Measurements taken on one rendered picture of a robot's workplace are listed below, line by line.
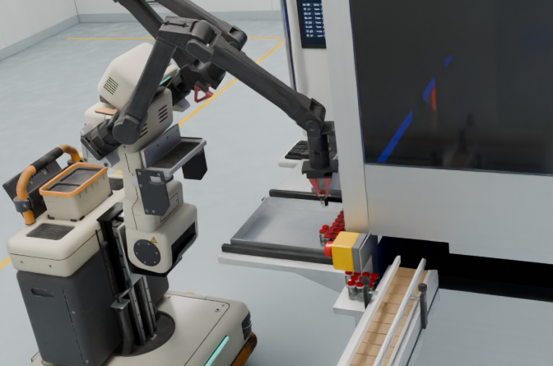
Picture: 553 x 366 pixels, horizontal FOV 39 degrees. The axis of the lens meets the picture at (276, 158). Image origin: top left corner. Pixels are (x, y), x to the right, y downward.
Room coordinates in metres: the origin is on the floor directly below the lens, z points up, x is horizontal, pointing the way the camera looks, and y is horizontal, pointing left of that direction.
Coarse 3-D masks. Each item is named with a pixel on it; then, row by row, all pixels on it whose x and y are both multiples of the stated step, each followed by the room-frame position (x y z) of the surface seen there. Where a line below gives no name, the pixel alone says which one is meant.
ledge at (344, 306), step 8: (344, 288) 1.69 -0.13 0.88; (344, 296) 1.66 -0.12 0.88; (336, 304) 1.63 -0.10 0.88; (344, 304) 1.62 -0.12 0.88; (352, 304) 1.62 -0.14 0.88; (360, 304) 1.61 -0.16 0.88; (336, 312) 1.62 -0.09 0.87; (344, 312) 1.61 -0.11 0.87; (352, 312) 1.60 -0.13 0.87; (360, 312) 1.59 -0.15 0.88
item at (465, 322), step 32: (448, 288) 1.63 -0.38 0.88; (480, 288) 1.61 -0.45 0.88; (512, 288) 1.60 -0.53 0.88; (544, 288) 1.58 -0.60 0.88; (448, 320) 1.63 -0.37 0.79; (480, 320) 1.59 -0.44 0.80; (512, 320) 1.56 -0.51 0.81; (544, 320) 1.53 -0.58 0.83; (448, 352) 1.63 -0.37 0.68; (480, 352) 1.59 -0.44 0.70; (512, 352) 1.56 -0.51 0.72; (544, 352) 1.53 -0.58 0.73
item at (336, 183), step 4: (336, 156) 2.42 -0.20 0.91; (332, 176) 2.34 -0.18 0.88; (336, 176) 2.34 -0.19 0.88; (320, 180) 2.28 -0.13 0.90; (332, 180) 2.31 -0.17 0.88; (336, 180) 2.31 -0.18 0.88; (340, 180) 2.30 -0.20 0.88; (320, 184) 2.28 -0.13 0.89; (324, 184) 2.29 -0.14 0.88; (332, 184) 2.28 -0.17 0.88; (336, 184) 2.28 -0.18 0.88; (340, 184) 2.28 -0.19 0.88; (312, 188) 2.22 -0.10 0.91; (320, 188) 2.21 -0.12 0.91; (324, 188) 2.20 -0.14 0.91; (328, 188) 2.19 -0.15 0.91; (332, 188) 2.19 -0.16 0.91; (336, 188) 2.19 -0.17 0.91; (340, 188) 2.25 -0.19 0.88; (332, 192) 2.19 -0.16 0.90; (336, 192) 2.18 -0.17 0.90; (340, 192) 2.18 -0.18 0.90
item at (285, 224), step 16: (256, 208) 2.13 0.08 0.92; (272, 208) 2.18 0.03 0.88; (288, 208) 2.16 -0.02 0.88; (304, 208) 2.14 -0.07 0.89; (320, 208) 2.12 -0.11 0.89; (336, 208) 2.09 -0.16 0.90; (256, 224) 2.09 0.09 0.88; (272, 224) 2.08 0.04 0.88; (288, 224) 2.06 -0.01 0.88; (304, 224) 2.05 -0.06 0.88; (320, 224) 2.04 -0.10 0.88; (240, 240) 1.95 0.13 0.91; (256, 240) 1.99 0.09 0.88; (272, 240) 1.98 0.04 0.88; (288, 240) 1.97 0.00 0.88; (304, 240) 1.96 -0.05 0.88
